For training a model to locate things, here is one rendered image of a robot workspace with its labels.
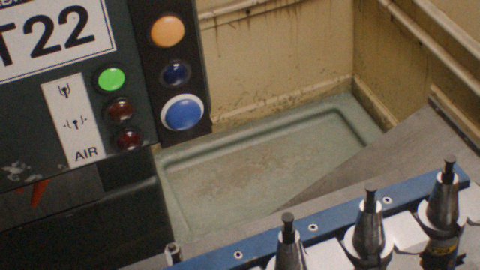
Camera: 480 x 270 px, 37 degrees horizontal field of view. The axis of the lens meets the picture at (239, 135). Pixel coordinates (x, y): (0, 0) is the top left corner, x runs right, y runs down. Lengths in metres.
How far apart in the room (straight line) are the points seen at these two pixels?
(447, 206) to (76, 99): 0.56
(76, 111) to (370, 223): 0.47
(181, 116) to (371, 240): 0.42
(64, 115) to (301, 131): 1.54
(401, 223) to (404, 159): 0.69
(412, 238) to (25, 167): 0.56
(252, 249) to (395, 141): 0.82
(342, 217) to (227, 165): 1.03
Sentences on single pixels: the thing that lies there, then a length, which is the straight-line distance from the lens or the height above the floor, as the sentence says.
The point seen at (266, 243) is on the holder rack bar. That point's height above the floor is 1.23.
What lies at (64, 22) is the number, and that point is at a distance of 0.52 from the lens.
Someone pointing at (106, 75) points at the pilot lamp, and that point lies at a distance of 0.54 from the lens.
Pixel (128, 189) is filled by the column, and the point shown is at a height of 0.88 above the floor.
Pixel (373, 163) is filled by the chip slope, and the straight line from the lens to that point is 1.70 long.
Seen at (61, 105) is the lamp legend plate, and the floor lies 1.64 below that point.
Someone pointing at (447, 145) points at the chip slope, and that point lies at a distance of 1.67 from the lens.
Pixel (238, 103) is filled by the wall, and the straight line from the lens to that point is 2.00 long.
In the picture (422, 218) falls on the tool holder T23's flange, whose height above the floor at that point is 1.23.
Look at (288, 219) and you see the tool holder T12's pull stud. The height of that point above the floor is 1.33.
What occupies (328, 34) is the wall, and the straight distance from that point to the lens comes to 2.00.
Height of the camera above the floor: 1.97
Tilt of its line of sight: 42 degrees down
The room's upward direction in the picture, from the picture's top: 7 degrees counter-clockwise
